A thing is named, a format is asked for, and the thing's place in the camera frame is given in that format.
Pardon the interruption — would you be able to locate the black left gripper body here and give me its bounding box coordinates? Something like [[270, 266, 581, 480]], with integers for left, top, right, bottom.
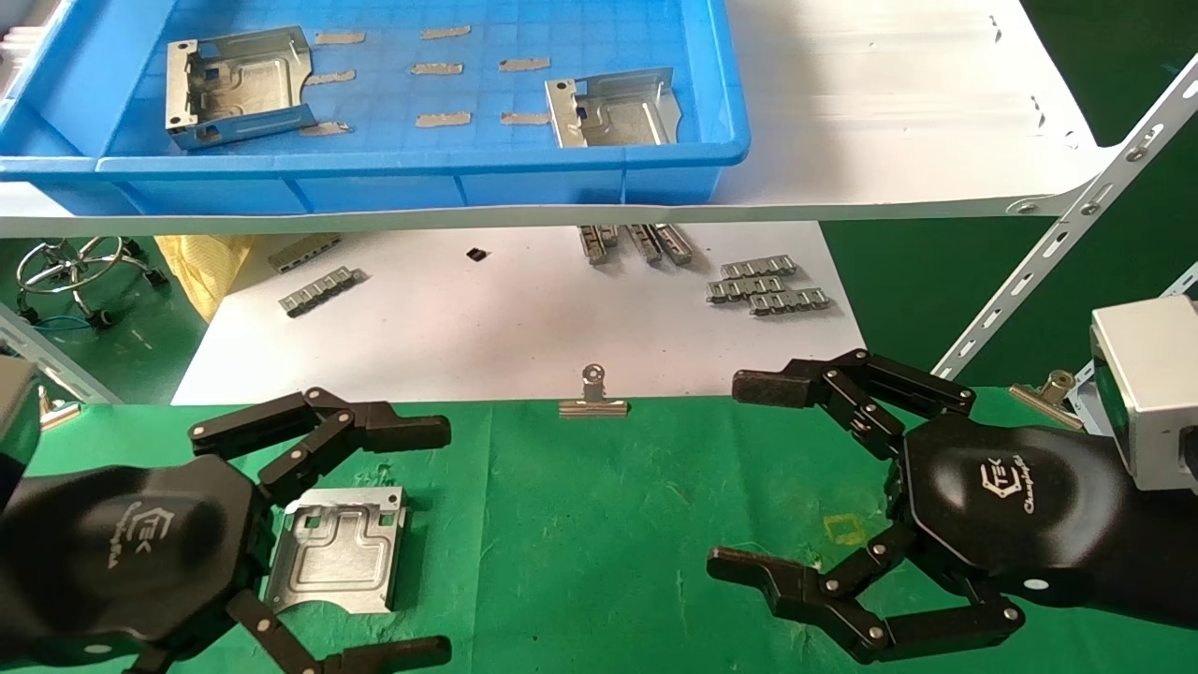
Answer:
[[28, 456, 275, 664]]

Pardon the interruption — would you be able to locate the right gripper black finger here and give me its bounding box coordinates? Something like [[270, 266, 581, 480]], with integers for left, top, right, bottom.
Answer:
[[732, 349, 976, 462], [707, 524, 1026, 666]]

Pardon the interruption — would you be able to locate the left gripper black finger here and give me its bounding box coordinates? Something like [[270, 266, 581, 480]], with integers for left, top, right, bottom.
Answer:
[[126, 588, 453, 674], [189, 387, 452, 506]]

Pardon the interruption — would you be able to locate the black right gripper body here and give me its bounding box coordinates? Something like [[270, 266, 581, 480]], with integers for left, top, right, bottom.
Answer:
[[898, 412, 1133, 609]]

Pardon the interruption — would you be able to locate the sheet metal bracket part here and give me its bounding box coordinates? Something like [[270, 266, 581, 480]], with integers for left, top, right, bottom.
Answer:
[[546, 67, 682, 149], [165, 25, 317, 151], [265, 485, 409, 616]]

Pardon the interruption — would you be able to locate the silver binder clip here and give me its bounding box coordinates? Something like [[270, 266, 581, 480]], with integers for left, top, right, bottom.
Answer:
[[1009, 370, 1087, 432], [559, 364, 630, 418], [37, 386, 81, 432]]

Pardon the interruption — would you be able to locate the green table cloth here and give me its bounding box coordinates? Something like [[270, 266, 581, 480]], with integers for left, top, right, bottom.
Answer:
[[0, 388, 1198, 674]]

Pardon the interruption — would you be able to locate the blue plastic bin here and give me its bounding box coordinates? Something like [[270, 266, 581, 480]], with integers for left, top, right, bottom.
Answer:
[[0, 0, 752, 216]]

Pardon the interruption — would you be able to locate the chrome chair base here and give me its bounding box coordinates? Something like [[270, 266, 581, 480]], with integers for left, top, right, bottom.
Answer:
[[14, 236, 169, 329]]

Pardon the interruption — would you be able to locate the white shelf board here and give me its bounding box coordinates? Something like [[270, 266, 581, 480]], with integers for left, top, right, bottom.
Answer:
[[0, 0, 1119, 238]]

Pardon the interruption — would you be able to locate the white plastic tray stack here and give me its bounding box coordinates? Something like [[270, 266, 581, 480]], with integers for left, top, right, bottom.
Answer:
[[0, 0, 66, 99]]

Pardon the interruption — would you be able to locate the long aluminium base plate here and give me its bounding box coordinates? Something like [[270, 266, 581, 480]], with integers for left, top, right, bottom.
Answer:
[[171, 222, 867, 405]]

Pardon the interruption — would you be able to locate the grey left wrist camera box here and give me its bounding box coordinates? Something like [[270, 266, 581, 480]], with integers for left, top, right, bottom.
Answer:
[[0, 356, 44, 511]]

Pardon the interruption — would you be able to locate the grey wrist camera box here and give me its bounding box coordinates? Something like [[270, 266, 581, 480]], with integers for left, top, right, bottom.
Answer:
[[1090, 295, 1198, 492], [0, 356, 44, 511]]

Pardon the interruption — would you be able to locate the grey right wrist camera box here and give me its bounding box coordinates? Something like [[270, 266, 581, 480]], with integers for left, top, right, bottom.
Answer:
[[1090, 295, 1198, 492]]

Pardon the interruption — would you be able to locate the grey metal frame rail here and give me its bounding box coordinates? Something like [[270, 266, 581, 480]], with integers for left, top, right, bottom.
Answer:
[[0, 304, 123, 405]]

